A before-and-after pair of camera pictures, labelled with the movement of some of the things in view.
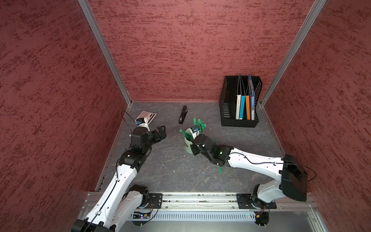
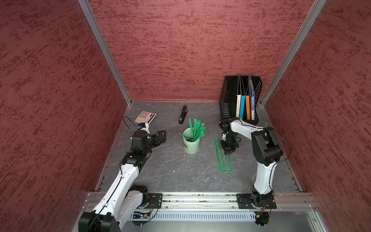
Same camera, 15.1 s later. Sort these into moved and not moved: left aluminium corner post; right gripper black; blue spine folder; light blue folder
Moved: right gripper black
Not moved: blue spine folder; light blue folder; left aluminium corner post
